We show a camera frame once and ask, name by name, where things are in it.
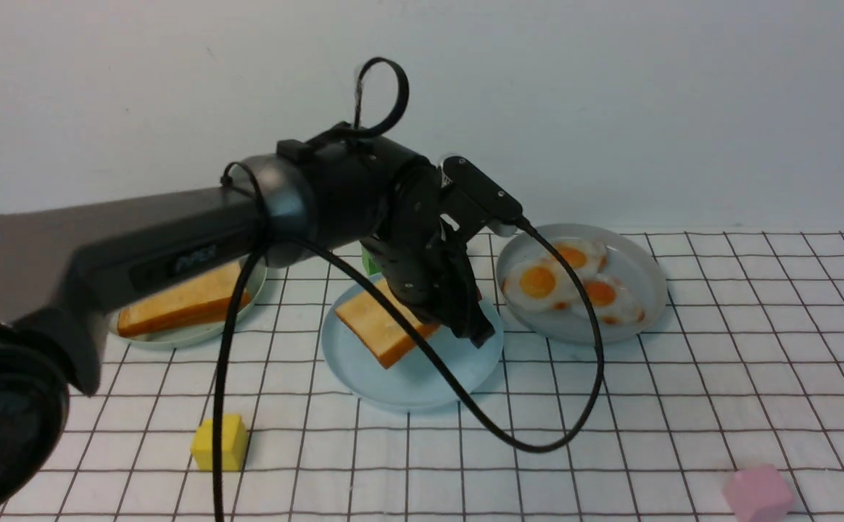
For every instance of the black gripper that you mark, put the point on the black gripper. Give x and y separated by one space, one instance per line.
421 260

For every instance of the toast slice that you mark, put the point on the toast slice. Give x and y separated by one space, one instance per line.
363 334
200 301

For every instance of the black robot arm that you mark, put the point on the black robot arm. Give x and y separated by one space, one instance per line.
64 272

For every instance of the light blue plate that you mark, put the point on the light blue plate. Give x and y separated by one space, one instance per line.
412 384

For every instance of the green cube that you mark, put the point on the green cube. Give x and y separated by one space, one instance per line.
369 265

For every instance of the grey plate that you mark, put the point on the grey plate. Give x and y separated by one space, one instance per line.
627 262

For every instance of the yellow cube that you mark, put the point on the yellow cube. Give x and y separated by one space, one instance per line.
235 441

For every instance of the checkered white tablecloth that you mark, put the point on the checkered white tablecloth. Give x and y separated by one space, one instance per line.
745 367

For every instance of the pink cube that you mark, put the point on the pink cube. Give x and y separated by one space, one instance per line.
759 493

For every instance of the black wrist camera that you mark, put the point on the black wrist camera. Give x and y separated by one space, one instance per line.
475 202

